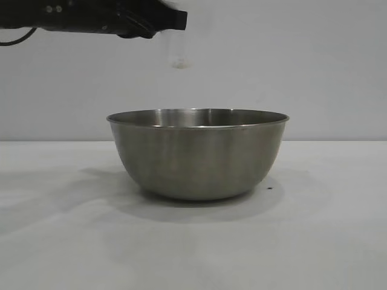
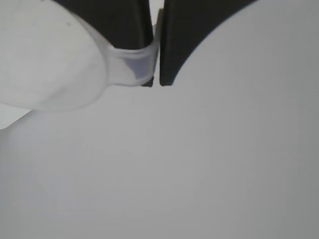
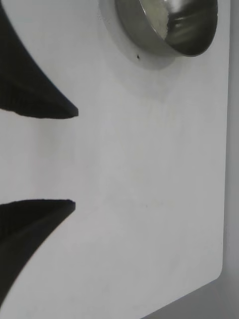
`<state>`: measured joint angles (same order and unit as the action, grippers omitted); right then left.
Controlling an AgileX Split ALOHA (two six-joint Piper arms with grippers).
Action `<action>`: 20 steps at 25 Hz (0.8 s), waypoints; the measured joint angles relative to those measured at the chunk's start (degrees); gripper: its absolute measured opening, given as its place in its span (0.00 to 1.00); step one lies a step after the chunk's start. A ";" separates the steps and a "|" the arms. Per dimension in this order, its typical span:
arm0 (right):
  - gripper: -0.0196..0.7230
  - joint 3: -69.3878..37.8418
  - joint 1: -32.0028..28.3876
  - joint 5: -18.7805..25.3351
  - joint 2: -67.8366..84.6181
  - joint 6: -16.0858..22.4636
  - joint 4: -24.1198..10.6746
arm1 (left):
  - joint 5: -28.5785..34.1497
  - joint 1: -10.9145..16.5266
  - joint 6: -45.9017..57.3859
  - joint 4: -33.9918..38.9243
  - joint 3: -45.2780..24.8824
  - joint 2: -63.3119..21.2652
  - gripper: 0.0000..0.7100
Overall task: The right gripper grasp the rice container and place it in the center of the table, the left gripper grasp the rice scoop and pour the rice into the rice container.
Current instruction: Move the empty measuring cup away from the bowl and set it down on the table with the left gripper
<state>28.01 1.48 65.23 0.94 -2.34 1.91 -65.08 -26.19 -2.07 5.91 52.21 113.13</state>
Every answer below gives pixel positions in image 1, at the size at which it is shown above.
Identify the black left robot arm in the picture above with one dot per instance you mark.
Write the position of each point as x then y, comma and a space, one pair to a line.
15, 13

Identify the stainless steel bowl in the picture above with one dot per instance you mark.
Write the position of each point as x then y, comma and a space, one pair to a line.
196, 151

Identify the clear measuring cup with rice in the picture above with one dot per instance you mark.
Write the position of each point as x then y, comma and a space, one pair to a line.
178, 64

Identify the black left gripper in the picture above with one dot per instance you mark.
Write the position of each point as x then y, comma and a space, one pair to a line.
78, 16

